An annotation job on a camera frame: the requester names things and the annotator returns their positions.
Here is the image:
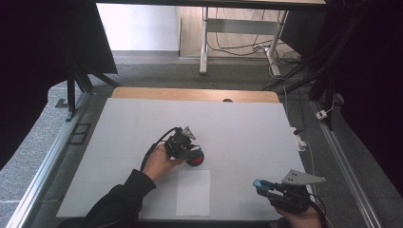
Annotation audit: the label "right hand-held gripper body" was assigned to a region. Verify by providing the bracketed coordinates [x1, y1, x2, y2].
[271, 169, 327, 215]

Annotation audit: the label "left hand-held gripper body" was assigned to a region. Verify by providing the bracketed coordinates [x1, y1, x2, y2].
[164, 126, 197, 161]

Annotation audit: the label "red ink pad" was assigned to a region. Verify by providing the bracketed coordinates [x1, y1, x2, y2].
[185, 149, 205, 167]

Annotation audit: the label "blue stamp cap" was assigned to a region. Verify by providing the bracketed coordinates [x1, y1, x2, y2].
[252, 179, 271, 193]

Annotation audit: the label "person's right hand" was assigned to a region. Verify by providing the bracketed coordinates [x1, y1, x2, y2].
[277, 204, 323, 228]

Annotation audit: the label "person's left hand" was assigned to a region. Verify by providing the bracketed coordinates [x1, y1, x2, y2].
[141, 143, 185, 182]

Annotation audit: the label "white paper sheet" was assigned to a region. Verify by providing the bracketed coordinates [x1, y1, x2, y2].
[175, 169, 211, 218]

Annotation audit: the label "white table cover sheet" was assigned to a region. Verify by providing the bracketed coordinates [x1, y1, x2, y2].
[56, 97, 313, 221]

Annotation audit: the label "black tripod stand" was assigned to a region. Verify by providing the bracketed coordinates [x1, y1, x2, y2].
[55, 53, 121, 124]

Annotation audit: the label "black metal stand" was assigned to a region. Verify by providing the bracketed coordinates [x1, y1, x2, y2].
[261, 12, 353, 131]

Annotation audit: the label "black curtain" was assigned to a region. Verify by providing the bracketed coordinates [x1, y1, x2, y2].
[0, 0, 118, 170]

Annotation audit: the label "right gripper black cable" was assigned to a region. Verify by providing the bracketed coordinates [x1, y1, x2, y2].
[309, 193, 328, 228]

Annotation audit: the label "aluminium rail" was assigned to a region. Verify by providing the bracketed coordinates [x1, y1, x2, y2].
[309, 100, 385, 228]
[6, 91, 93, 228]

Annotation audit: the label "white metal desk frame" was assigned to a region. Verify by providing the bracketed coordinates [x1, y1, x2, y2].
[199, 6, 290, 78]

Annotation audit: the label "black floor cables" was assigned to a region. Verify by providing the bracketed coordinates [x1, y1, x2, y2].
[207, 8, 302, 65]

